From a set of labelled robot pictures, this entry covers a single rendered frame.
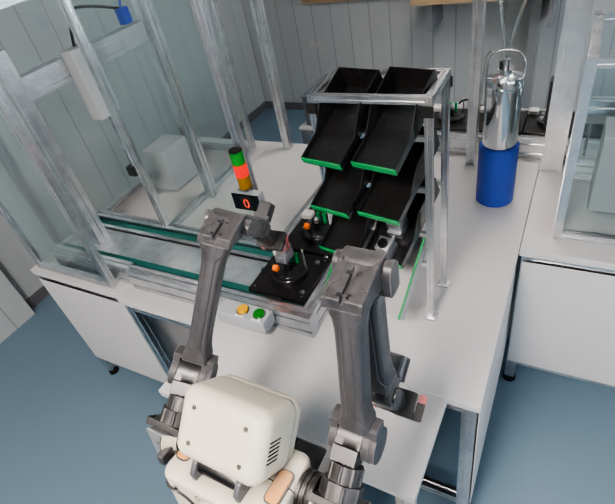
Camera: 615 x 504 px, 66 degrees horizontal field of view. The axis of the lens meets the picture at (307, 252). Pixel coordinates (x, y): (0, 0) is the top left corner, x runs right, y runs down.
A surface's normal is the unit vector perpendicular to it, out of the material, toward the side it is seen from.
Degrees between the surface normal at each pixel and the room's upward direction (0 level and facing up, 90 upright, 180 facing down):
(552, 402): 0
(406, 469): 0
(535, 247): 0
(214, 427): 47
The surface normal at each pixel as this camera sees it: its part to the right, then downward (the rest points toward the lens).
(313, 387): -0.18, -0.76
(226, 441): -0.45, -0.05
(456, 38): -0.46, 0.63
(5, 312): 0.87, 0.18
